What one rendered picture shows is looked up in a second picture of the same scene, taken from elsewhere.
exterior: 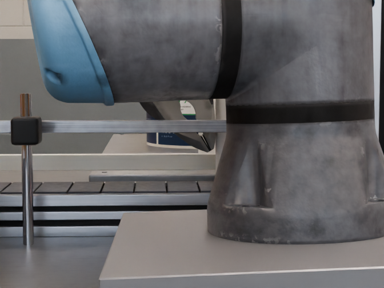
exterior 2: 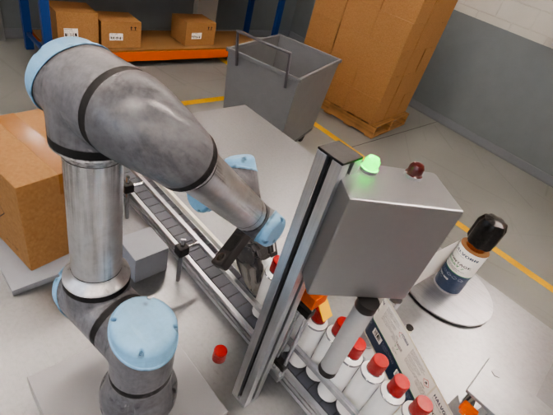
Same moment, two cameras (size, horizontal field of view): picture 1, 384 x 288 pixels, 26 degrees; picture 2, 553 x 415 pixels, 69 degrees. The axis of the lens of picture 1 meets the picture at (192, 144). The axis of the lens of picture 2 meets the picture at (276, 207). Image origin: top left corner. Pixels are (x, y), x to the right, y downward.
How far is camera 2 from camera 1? 0.96 m
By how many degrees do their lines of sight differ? 48
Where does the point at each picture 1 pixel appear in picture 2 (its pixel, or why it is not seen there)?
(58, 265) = not seen: hidden behind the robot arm
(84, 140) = (521, 112)
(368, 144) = (132, 404)
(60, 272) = not seen: hidden behind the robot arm
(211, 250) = (82, 384)
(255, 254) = (76, 402)
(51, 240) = (188, 282)
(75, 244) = (186, 293)
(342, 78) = (120, 384)
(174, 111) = (244, 272)
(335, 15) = (118, 369)
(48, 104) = (514, 82)
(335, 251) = not seen: outside the picture
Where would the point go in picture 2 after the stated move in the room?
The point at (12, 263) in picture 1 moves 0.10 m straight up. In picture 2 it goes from (148, 292) to (150, 268)
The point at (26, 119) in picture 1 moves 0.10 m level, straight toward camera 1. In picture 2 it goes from (178, 248) to (146, 266)
